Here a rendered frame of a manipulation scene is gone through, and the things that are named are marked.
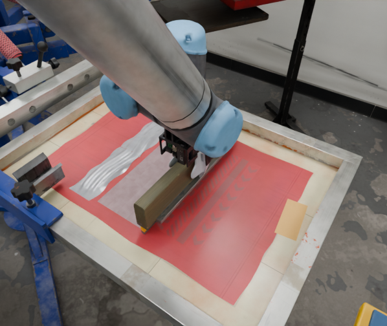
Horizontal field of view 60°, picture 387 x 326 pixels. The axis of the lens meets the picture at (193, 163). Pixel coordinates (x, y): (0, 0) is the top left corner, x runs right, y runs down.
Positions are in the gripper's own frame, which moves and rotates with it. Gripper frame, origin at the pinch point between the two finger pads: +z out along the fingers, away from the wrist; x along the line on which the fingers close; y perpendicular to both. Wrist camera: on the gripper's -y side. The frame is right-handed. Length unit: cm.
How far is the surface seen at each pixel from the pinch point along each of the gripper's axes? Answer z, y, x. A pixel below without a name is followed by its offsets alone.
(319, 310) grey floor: 101, -32, 46
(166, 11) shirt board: 8, -81, -70
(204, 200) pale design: 4.6, 4.1, 5.8
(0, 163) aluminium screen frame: 1.5, 24.3, -42.3
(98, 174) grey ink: 4.0, 12.4, -20.9
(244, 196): 4.8, -2.4, 13.0
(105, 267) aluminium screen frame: 0.0, 30.4, 0.2
